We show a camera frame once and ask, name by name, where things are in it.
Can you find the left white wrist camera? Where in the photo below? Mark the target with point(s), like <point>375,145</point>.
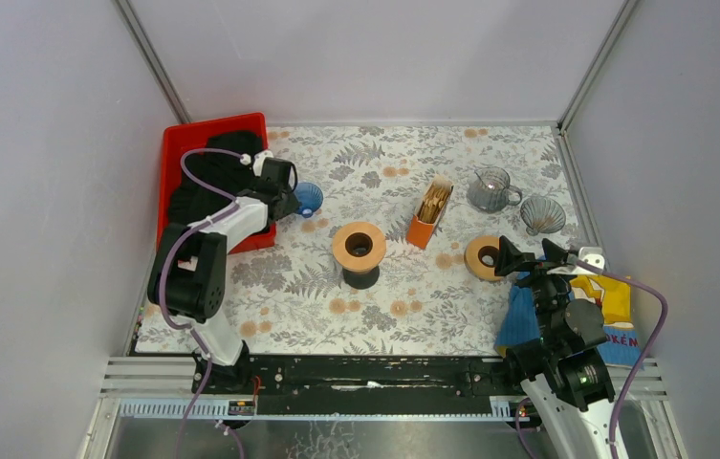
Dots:
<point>256,162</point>

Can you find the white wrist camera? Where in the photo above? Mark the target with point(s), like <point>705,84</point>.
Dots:
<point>584,261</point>
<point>256,162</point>

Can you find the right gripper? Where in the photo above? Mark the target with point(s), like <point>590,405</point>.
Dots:
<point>512,258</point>

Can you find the red-rimmed glass carafe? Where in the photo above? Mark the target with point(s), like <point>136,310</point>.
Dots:
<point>361,281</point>

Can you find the orange coffee filter box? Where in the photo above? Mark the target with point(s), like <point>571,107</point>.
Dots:
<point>429,211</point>

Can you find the grey ribbed glass dripper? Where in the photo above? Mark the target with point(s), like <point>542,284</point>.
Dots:
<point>542,215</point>

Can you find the grey glass pitcher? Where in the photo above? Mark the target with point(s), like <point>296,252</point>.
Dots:
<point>490,190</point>

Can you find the floral table mat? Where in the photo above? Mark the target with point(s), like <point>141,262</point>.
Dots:
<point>285,292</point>

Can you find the blue glass dripper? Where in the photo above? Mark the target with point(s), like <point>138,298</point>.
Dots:
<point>310,199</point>

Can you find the yellow blue snack bag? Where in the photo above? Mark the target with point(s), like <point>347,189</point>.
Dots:
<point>622,348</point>

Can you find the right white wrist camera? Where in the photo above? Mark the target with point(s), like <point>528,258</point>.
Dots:
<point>584,261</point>

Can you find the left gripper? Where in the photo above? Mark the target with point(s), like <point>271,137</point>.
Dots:
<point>287,199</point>

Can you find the blue cloth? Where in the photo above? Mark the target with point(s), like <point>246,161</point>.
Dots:
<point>520,323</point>

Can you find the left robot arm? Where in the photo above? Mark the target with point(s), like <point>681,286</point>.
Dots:
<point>189,274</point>

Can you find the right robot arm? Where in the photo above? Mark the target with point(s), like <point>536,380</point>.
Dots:
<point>562,372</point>

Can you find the red plastic bin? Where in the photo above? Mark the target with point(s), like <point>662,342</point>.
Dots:
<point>179,139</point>

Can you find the black cloth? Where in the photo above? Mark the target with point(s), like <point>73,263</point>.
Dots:
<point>191,202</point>

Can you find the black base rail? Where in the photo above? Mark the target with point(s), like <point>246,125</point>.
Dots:
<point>386,386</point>

